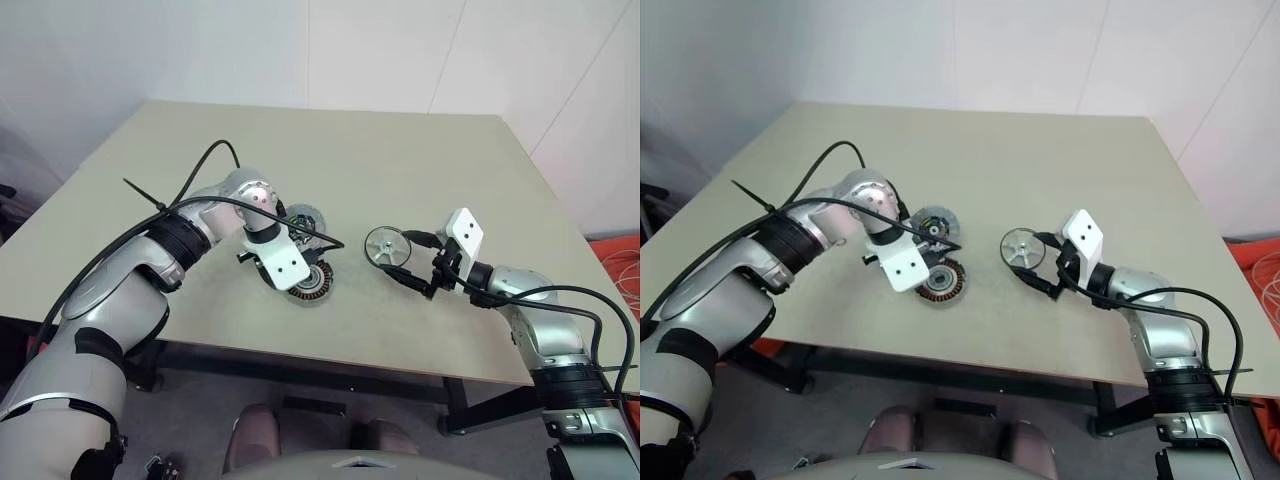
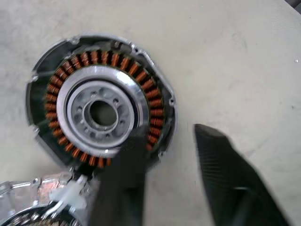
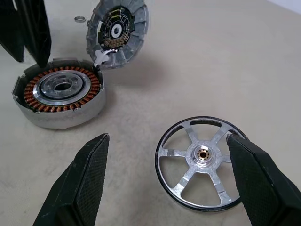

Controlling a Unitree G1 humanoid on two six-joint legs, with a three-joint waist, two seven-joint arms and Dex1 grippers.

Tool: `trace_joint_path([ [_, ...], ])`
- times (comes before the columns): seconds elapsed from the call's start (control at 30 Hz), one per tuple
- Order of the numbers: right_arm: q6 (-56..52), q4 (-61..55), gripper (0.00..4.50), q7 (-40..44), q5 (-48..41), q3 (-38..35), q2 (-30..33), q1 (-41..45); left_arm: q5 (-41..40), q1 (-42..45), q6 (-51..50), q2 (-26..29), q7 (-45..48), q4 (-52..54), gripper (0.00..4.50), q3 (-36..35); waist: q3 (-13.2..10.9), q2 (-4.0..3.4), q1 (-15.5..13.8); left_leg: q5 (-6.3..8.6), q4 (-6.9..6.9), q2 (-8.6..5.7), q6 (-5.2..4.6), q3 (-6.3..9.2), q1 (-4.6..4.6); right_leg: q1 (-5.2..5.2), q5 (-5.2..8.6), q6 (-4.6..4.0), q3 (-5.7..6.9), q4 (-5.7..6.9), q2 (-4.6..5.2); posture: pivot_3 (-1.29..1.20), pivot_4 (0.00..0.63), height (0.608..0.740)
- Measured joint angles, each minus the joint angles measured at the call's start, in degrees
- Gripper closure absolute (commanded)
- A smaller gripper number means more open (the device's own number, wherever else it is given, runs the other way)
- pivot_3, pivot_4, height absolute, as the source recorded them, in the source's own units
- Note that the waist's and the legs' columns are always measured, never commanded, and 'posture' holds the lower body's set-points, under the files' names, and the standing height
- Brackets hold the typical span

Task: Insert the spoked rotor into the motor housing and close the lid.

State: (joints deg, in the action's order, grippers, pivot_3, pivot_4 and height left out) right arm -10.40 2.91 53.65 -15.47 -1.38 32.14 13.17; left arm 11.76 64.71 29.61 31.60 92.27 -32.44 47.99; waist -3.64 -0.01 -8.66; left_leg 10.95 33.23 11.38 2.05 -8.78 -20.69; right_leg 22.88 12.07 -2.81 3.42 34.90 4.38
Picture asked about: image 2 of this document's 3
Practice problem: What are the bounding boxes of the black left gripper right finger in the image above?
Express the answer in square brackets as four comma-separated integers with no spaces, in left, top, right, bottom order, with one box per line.
[193,123,290,226]

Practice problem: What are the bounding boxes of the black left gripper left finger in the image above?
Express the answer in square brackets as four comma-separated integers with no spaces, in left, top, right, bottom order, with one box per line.
[90,129,151,226]

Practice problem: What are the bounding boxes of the motor housing with copper windings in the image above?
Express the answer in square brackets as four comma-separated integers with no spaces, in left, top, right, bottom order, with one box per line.
[25,34,179,171]

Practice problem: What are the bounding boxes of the silver motor lid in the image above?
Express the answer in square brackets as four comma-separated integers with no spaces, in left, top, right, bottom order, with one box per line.
[0,169,95,226]

